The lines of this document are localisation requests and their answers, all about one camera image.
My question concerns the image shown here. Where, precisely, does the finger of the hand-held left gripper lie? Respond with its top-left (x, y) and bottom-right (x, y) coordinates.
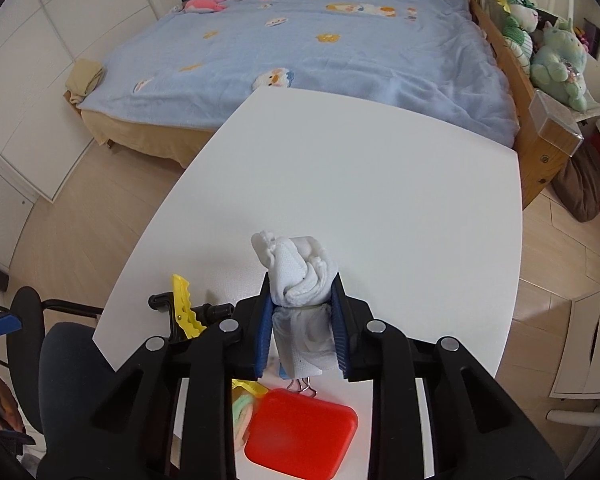
top-left (0, 310), bottom-right (22, 337)

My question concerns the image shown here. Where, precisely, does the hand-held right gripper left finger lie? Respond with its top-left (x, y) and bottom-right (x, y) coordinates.
top-left (37, 271), bottom-right (281, 480)

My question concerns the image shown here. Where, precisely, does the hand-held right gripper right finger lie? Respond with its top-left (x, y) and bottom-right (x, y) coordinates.
top-left (330, 272), bottom-right (566, 480)

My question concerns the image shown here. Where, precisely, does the green striped fuzzy sock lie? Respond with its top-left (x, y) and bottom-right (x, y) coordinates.
top-left (231, 388), bottom-right (267, 451)

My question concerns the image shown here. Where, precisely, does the white cloth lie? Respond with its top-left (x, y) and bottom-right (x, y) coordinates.
top-left (250, 230), bottom-right (341, 377)

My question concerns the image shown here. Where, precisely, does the yellow plastic clip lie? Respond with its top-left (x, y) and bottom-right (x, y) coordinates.
top-left (171, 274), bottom-right (208, 337)
top-left (232, 379), bottom-right (269, 397)

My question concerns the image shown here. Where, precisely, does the black office chair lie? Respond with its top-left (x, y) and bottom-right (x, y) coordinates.
top-left (5, 286), bottom-right (181, 480)

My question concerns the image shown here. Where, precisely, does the red square box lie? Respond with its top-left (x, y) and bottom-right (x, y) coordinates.
top-left (243, 388), bottom-right (359, 479)

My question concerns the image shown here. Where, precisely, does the bed with beige skirt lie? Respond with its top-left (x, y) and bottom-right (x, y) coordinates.
top-left (64, 91), bottom-right (216, 168)

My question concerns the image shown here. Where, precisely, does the white wardrobe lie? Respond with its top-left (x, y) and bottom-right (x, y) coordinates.
top-left (0, 0), bottom-right (156, 203)

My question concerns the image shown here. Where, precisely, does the white wooden chair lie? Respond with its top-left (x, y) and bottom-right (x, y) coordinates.
top-left (546, 280), bottom-right (600, 428)

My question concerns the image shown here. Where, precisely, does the beige folded cloth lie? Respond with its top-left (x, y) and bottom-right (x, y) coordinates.
top-left (64, 58), bottom-right (105, 98)

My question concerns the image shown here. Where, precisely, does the bed with blue blanket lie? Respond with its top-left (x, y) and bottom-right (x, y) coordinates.
top-left (75, 0), bottom-right (518, 148)

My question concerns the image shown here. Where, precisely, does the brown bean bag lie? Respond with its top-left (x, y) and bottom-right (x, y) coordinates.
top-left (551, 145), bottom-right (600, 223)

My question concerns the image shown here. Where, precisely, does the clear plastic corner guard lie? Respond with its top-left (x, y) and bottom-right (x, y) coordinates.
top-left (529, 92), bottom-right (583, 156)

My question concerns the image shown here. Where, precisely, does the pink plush toy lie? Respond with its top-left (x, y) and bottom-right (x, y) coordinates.
top-left (181, 0), bottom-right (229, 13)

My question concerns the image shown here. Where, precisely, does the teal dinosaur plush toy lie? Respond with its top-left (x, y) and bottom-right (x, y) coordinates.
top-left (530, 19), bottom-right (590, 111)

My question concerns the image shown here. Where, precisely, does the green dragon plush toy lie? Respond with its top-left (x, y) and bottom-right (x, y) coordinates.
top-left (495, 0), bottom-right (540, 68)

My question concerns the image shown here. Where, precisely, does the black printed box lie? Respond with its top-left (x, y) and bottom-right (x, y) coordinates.
top-left (536, 7), bottom-right (573, 31)

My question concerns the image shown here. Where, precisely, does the dark book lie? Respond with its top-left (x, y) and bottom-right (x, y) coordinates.
top-left (582, 17), bottom-right (600, 56)

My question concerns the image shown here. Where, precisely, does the metal wire binder clip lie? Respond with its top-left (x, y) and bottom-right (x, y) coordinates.
top-left (287, 376), bottom-right (317, 397)

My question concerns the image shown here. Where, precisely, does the wooden bed frame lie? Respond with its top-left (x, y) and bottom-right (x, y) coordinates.
top-left (467, 0), bottom-right (581, 211)

